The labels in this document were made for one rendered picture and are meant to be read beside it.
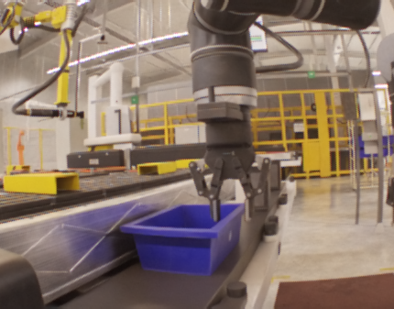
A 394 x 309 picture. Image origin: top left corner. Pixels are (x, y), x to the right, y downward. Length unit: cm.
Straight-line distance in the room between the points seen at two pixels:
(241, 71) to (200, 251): 27
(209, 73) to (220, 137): 10
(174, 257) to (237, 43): 34
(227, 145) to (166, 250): 18
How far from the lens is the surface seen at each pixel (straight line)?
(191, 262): 46
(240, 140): 49
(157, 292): 42
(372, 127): 365
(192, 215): 66
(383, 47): 66
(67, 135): 740
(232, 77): 48
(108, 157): 173
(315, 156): 1072
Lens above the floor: 106
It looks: level
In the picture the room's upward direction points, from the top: 3 degrees counter-clockwise
